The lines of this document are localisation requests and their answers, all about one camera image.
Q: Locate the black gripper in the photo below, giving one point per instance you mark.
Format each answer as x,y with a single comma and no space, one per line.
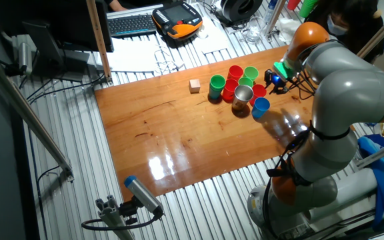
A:
276,80

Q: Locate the red plastic cup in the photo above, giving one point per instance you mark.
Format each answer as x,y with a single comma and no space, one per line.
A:
235,72
258,92
229,90

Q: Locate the green plastic cup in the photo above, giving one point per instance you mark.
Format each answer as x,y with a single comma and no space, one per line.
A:
251,73
217,81
245,82

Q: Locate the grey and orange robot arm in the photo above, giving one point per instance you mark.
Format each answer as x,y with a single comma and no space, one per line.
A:
345,93

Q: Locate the red cup stack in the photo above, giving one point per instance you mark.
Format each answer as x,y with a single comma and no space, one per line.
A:
293,3

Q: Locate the green cup stack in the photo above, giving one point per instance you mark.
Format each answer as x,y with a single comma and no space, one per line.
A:
308,6

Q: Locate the stainless steel cup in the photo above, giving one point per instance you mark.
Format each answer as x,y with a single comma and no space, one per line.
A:
242,97

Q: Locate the clear drinking glass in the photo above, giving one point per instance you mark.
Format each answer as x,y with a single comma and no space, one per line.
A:
254,30

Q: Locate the white crumpled tissue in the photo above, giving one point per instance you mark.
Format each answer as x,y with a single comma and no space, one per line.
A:
287,26

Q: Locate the clear plastic bottle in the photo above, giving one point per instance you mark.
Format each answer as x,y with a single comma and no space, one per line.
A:
270,10

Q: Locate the light wooden cube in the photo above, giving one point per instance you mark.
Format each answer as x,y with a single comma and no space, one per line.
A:
194,86

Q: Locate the white blank paper sheet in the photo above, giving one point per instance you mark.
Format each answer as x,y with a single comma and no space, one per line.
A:
212,33

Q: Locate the black filament spool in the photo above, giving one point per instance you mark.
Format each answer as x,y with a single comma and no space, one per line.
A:
240,9

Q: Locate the white round device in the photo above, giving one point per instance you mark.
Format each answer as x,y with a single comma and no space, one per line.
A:
202,33

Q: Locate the masked person with dark hair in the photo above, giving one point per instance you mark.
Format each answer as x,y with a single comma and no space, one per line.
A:
352,20

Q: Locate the orange and black teach pendant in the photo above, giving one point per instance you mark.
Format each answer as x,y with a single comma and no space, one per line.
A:
178,20

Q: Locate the varnished wooden board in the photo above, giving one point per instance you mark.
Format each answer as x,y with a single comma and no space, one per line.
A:
165,140

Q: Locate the aluminium profile bar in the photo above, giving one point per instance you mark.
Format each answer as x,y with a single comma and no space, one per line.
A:
378,153

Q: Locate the white roll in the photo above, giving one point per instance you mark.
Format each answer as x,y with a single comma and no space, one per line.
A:
345,193

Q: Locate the white printed paper sheet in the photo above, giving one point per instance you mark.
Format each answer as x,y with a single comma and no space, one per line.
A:
135,56

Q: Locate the black computer keyboard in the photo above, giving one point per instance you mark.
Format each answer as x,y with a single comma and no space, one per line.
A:
132,25

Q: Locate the person in dark sleeve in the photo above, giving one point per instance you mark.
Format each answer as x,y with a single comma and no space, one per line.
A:
115,6

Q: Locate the black computer monitor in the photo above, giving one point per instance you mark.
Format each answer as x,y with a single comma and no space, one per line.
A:
62,23

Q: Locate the silver cylinder device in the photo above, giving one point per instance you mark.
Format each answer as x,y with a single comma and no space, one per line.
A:
25,58

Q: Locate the aluminium frame post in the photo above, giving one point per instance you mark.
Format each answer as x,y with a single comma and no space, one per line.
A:
275,16

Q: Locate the wooden frame beam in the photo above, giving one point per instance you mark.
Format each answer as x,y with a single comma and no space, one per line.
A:
382,30

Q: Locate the silver camera with blue end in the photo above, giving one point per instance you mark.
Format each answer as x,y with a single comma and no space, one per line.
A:
142,195

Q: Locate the wooden frame post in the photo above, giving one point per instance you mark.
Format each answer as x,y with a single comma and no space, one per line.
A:
98,40

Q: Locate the aluminium profile camera stand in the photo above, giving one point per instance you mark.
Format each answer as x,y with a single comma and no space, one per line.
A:
112,216

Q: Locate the aluminium frame strut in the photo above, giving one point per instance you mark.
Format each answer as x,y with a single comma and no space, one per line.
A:
28,116

